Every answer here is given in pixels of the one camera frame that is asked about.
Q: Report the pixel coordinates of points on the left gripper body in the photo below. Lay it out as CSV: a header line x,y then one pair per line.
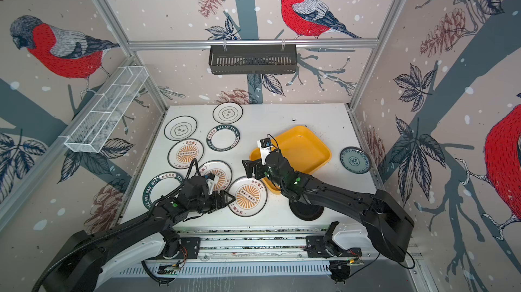
x,y
206,203

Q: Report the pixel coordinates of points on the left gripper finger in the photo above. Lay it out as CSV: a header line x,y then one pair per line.
x,y
224,196
223,204

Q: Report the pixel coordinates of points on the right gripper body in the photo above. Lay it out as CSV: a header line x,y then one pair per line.
x,y
268,172

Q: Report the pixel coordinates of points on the orange sunburst plate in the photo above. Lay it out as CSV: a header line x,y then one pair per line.
x,y
181,154
222,170
250,197

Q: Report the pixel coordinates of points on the green rim plate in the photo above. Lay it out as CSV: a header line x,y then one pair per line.
x,y
161,185
223,138

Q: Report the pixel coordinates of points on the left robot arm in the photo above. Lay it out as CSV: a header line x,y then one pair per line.
x,y
86,260

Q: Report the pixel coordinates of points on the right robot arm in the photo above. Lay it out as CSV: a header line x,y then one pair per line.
x,y
387,224

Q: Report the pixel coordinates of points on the yellow plastic bin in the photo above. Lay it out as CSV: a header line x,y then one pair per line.
x,y
305,152

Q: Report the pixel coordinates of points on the white plate black rim back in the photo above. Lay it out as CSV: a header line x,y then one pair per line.
x,y
227,113

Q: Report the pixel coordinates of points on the white plate black rim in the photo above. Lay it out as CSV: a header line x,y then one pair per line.
x,y
180,128
227,113

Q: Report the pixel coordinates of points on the white plate black rim left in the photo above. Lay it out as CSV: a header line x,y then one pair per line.
x,y
180,128

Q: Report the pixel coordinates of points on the teal patterned plate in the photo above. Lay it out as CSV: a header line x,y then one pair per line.
x,y
355,160

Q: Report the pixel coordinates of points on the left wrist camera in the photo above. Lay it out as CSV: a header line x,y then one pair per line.
x,y
210,178

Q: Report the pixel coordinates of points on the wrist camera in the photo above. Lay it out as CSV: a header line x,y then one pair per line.
x,y
210,178
265,148

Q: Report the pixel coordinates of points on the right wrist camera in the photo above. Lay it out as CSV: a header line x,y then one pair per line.
x,y
265,148

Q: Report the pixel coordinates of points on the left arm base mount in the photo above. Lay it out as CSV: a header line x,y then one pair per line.
x,y
186,248

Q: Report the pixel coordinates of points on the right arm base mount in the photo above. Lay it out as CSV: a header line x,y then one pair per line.
x,y
325,246

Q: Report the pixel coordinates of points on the black hanging wall basket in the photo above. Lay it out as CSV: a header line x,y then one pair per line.
x,y
253,59

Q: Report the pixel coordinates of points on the white wire mesh shelf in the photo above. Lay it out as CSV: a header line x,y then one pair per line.
x,y
97,125

